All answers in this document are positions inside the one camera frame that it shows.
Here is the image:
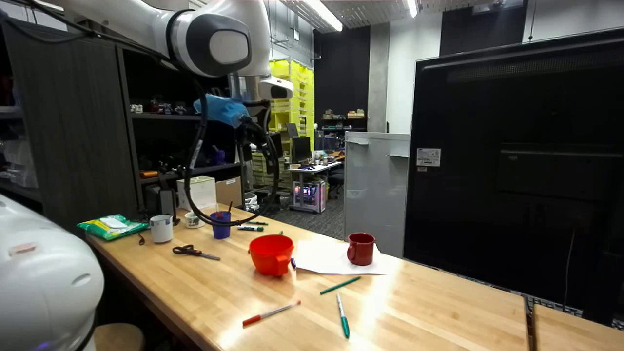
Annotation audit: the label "small dark red mug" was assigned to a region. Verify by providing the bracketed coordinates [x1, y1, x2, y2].
[346, 233, 374, 266]

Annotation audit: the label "small white bowl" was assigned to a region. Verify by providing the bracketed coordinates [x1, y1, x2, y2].
[182, 213, 198, 229]

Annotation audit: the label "red and white pen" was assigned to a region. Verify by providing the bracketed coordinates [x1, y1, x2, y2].
[241, 301, 299, 328]

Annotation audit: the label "large orange-red cup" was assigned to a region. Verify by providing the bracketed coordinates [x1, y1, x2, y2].
[249, 234, 294, 277]

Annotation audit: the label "white mug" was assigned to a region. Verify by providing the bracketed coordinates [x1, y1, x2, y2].
[147, 215, 173, 244]

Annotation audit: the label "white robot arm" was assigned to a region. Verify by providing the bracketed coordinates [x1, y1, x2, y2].
[0, 0, 268, 351]

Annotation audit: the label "black marker on table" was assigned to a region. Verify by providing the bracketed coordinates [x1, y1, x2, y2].
[237, 225, 264, 233]

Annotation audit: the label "white paper sheet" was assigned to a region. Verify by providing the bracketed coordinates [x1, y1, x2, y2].
[292, 240, 387, 275]

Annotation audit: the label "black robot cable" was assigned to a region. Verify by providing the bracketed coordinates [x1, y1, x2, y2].
[182, 116, 282, 229]

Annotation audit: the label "black handled scissors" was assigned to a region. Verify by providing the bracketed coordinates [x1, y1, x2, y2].
[171, 244, 220, 262]

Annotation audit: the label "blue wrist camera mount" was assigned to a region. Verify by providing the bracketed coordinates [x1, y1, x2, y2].
[192, 94, 247, 129]

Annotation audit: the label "green pencil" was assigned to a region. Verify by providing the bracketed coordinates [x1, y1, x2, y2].
[319, 277, 360, 297]

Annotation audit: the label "green marker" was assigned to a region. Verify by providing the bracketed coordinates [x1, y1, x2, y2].
[335, 295, 350, 340]

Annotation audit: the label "dark shelving unit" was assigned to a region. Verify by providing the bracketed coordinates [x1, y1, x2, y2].
[1, 18, 241, 231]

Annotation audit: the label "large black panel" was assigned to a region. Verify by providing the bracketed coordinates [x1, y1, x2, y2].
[403, 30, 624, 324]

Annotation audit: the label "blue plastic cup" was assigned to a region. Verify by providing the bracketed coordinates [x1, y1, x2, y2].
[208, 211, 229, 240]

